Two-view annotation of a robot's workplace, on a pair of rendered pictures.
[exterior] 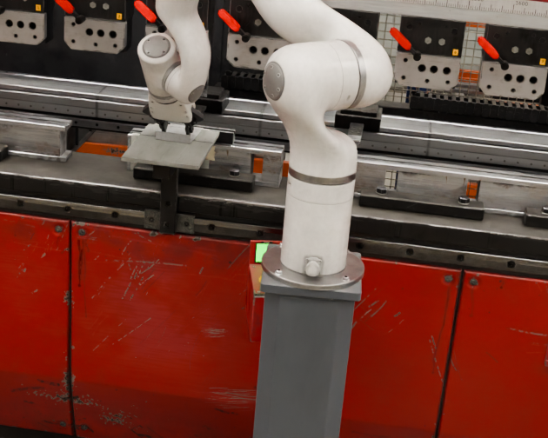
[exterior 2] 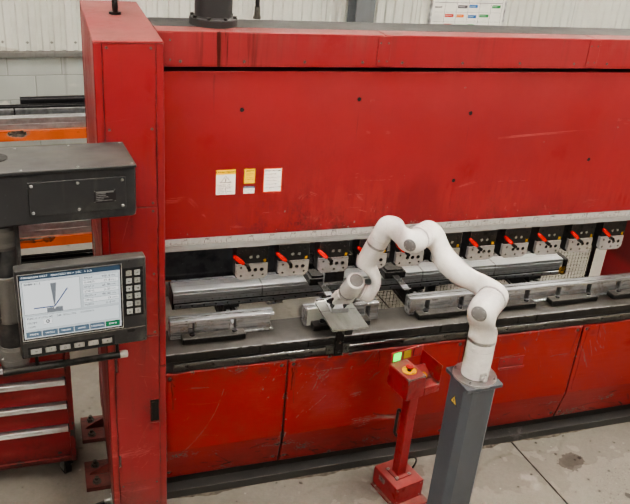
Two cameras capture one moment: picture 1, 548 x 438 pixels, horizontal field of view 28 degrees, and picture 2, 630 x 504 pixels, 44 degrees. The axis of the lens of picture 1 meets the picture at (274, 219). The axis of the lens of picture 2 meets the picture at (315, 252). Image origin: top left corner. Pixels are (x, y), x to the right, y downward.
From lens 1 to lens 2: 2.13 m
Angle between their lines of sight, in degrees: 24
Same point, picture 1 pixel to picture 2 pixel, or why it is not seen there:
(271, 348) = (466, 414)
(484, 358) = not seen: hidden behind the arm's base
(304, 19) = (472, 279)
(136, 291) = (319, 384)
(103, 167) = (293, 327)
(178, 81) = (369, 294)
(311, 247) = (483, 370)
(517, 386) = not seen: hidden behind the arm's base
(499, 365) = not seen: hidden behind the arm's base
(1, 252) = (251, 383)
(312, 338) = (483, 405)
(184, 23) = (374, 270)
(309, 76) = (495, 310)
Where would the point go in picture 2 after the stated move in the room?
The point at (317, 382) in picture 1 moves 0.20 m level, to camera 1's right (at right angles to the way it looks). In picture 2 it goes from (482, 421) to (519, 412)
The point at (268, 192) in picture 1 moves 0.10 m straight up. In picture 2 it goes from (376, 322) to (378, 305)
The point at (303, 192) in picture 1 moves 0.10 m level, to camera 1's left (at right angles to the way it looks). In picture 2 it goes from (481, 350) to (461, 355)
